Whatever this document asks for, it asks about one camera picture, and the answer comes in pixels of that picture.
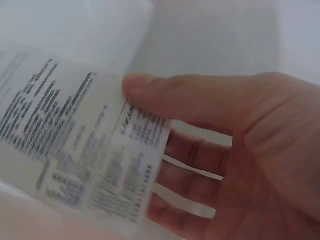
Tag person's right hand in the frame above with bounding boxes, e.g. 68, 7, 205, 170
121, 71, 320, 240

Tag white bottle with printed label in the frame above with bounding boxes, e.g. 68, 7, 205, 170
0, 0, 174, 226

